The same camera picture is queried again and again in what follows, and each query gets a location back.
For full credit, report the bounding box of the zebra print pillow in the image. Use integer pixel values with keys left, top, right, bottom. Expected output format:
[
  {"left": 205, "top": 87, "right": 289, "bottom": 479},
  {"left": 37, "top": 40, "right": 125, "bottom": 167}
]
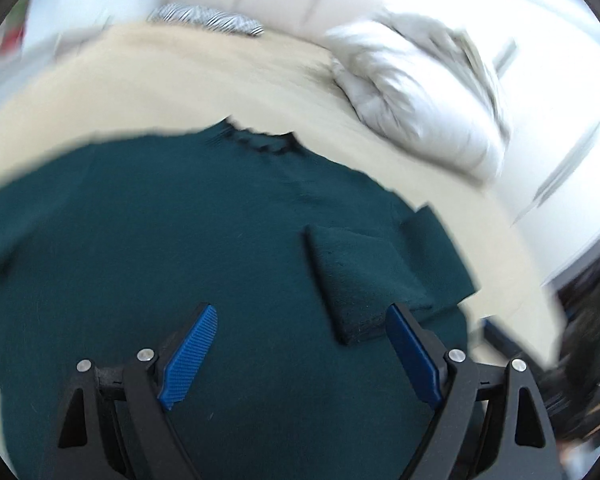
[{"left": 147, "top": 3, "right": 264, "bottom": 37}]

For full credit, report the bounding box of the white folded duvet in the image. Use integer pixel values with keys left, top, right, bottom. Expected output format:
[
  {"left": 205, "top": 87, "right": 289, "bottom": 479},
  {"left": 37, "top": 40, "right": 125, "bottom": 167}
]
[{"left": 324, "top": 11, "right": 510, "bottom": 184}]

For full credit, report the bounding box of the white wardrobe with black handles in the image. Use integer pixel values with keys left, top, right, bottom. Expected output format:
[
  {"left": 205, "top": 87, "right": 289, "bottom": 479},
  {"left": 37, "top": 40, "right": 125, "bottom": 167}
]
[{"left": 479, "top": 0, "right": 600, "bottom": 281}]

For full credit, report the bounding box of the beige bed sheet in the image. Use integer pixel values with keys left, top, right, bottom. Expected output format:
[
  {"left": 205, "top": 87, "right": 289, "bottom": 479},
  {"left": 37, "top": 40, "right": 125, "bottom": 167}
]
[{"left": 0, "top": 22, "right": 562, "bottom": 461}]

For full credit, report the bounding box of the dark green knit sweater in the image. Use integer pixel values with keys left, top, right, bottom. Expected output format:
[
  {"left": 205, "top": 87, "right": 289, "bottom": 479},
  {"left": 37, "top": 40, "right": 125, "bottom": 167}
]
[{"left": 0, "top": 122, "right": 475, "bottom": 479}]

